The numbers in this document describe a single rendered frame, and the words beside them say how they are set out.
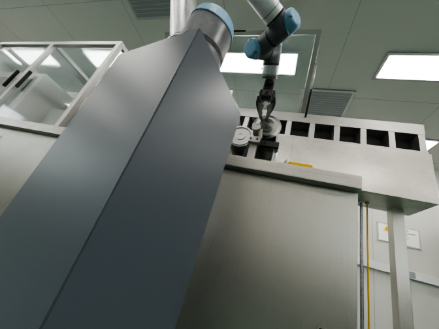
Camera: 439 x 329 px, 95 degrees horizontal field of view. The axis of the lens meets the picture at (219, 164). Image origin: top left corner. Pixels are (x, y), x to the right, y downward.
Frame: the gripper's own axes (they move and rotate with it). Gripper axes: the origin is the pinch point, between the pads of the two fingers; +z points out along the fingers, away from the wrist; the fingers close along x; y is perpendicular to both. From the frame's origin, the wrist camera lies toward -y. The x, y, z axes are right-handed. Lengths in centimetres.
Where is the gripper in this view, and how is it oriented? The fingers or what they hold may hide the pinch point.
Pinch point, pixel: (263, 119)
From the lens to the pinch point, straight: 106.0
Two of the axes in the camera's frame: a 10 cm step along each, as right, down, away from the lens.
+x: -9.4, -1.7, 2.8
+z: -0.4, 9.1, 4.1
